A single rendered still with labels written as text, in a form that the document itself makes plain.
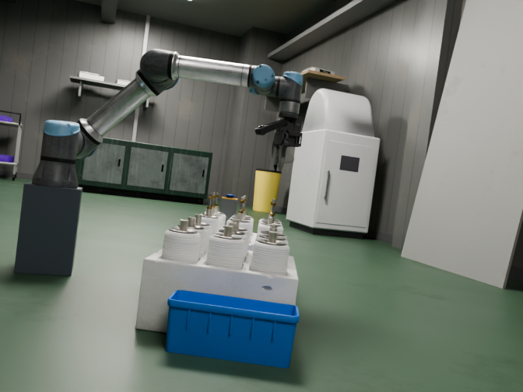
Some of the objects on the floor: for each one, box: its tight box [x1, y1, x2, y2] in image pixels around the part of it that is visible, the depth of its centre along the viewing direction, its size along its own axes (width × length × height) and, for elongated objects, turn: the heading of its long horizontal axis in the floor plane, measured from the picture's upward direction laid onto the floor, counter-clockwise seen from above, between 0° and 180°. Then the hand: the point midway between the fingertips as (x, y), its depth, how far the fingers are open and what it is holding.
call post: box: [219, 198, 238, 226], centre depth 228 cm, size 7×7×31 cm
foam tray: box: [135, 249, 299, 333], centre depth 144 cm, size 39×39×18 cm
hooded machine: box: [286, 89, 381, 239], centre depth 472 cm, size 67×57×134 cm
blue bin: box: [165, 290, 300, 368], centre depth 117 cm, size 30×11×12 cm
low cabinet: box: [75, 137, 212, 205], centre depth 700 cm, size 170×155×70 cm
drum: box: [253, 169, 282, 213], centre depth 682 cm, size 37×36×57 cm
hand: (276, 166), depth 186 cm, fingers open, 3 cm apart
